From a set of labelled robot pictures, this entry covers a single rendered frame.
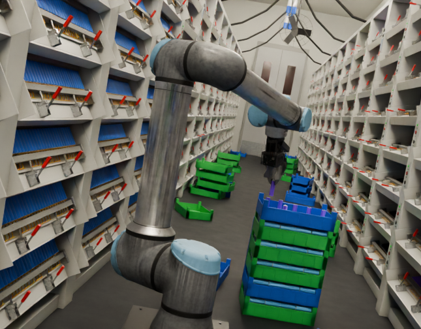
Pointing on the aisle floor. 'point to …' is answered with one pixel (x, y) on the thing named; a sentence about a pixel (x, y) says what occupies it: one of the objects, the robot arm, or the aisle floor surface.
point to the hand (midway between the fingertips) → (273, 181)
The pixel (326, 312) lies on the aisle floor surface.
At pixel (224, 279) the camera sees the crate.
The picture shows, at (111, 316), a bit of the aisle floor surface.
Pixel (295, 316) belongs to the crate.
